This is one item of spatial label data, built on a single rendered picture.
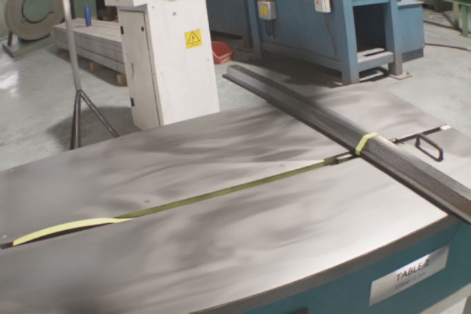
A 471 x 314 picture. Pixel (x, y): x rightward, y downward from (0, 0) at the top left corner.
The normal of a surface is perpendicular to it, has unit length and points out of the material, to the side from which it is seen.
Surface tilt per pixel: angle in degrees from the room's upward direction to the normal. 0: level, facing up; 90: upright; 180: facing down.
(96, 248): 0
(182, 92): 90
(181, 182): 0
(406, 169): 75
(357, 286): 90
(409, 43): 90
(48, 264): 0
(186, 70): 90
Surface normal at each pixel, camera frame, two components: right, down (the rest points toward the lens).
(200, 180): -0.11, -0.89
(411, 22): 0.54, 0.32
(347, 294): 0.32, 0.39
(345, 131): -0.90, 0.04
